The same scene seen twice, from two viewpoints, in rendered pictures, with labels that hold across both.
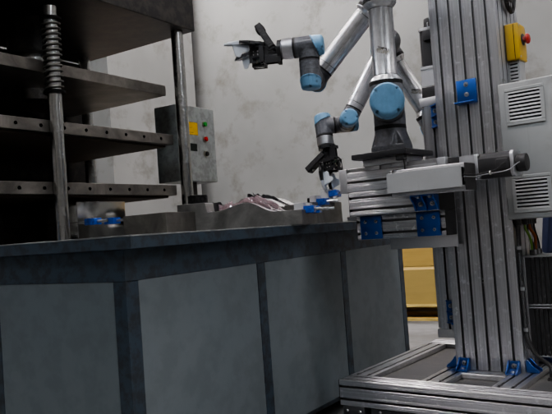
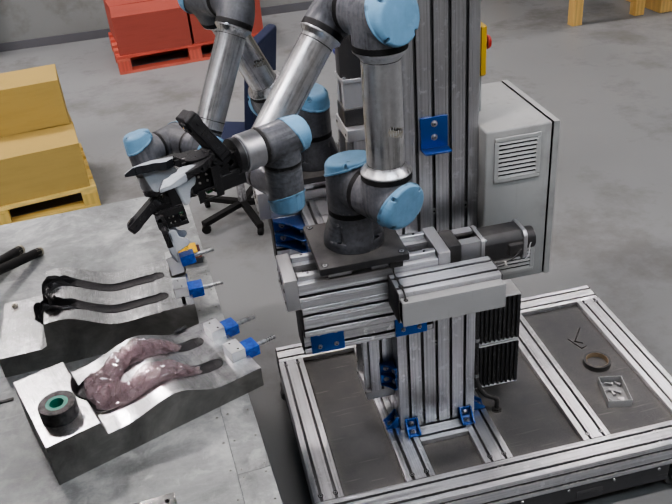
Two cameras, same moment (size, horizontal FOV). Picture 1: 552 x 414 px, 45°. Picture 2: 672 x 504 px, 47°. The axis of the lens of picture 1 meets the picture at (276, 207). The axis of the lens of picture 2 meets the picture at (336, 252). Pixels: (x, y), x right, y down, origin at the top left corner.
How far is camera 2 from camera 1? 2.02 m
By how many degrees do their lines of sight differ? 56
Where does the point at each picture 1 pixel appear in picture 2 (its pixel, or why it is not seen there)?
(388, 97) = (409, 205)
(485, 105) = (457, 150)
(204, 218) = (104, 444)
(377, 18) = (391, 83)
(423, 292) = (55, 179)
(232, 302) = not seen: outside the picture
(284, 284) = not seen: hidden behind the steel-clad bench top
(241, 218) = (171, 417)
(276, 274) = not seen: hidden behind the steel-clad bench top
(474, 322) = (424, 383)
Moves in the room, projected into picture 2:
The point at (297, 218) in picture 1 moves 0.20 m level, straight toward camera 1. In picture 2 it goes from (256, 381) to (318, 417)
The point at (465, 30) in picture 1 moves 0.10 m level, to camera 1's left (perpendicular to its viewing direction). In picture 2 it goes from (437, 46) to (413, 58)
